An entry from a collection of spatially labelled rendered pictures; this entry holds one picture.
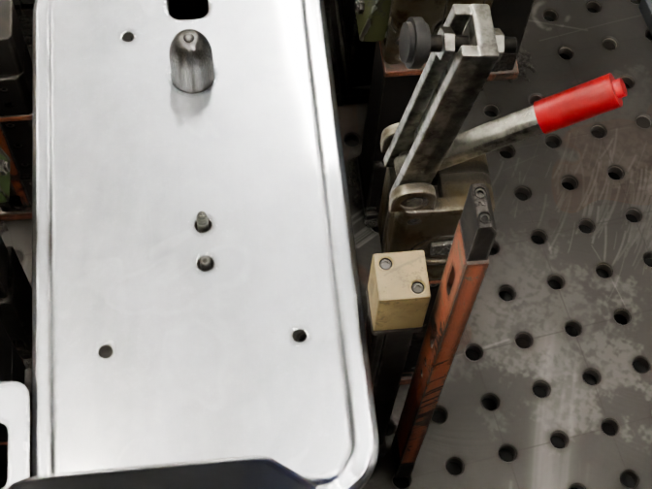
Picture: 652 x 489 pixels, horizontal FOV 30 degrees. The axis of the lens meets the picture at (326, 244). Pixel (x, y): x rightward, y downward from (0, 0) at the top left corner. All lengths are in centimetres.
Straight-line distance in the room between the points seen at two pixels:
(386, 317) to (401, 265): 4
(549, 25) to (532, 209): 23
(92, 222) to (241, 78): 16
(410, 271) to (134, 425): 21
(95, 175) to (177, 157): 6
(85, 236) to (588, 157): 59
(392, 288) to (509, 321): 41
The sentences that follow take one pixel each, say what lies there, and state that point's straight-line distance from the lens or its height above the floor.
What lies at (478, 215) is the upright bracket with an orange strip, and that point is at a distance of 65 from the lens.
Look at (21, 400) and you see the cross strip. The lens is 83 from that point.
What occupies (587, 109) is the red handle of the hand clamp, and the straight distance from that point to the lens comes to 77.
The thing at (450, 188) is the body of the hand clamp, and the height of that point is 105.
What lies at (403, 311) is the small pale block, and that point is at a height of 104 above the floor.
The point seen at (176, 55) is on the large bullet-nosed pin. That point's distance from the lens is 89.
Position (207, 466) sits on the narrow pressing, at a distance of 45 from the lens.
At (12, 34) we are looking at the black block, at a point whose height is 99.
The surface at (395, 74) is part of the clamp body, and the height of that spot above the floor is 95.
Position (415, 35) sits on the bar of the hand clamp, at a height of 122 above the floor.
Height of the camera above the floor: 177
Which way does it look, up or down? 64 degrees down
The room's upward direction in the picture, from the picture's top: 5 degrees clockwise
